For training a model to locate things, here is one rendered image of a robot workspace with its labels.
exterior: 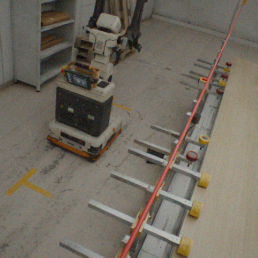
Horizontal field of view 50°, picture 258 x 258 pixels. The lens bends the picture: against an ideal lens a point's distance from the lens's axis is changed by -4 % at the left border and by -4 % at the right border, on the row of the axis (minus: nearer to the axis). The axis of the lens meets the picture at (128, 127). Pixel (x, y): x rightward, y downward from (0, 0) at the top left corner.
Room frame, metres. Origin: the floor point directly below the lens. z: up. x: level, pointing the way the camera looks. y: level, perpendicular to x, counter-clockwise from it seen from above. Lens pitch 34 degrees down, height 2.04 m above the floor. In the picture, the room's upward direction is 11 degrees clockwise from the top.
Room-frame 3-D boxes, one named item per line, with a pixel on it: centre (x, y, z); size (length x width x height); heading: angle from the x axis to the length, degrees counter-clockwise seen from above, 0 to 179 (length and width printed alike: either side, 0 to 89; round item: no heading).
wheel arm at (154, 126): (1.83, -0.38, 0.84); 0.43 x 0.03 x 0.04; 73
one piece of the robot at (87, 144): (2.33, 0.53, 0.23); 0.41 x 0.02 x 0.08; 73
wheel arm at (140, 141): (1.60, -0.27, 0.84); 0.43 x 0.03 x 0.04; 73
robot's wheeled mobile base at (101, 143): (2.65, 0.46, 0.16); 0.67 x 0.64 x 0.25; 163
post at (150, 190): (0.90, -0.15, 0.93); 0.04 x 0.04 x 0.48; 73
